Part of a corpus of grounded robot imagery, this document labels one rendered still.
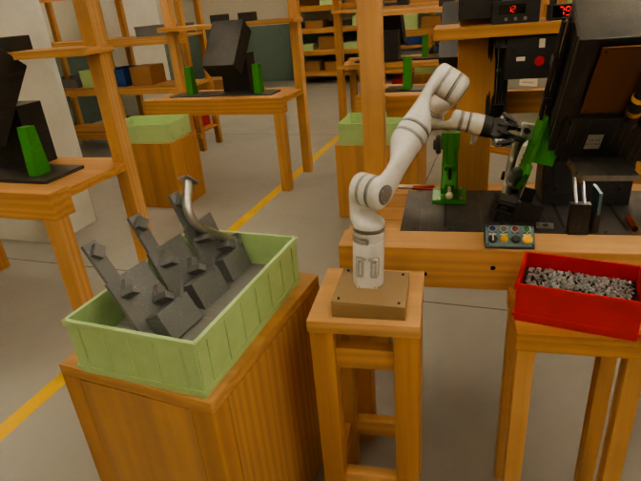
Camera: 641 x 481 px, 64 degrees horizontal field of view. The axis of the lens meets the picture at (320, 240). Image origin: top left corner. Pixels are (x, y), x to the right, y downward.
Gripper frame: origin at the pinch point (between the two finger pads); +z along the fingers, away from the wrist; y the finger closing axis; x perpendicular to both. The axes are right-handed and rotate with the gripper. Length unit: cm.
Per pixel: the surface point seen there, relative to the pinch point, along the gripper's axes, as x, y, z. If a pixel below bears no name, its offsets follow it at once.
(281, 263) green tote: -7, -68, -66
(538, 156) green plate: -3.8, -9.5, 5.7
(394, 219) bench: 25, -33, -36
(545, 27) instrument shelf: -12.8, 34.8, -2.1
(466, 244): 0.6, -44.4, -10.5
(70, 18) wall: 529, 359, -639
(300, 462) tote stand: 35, -128, -46
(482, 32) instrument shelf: -8.9, 30.7, -22.1
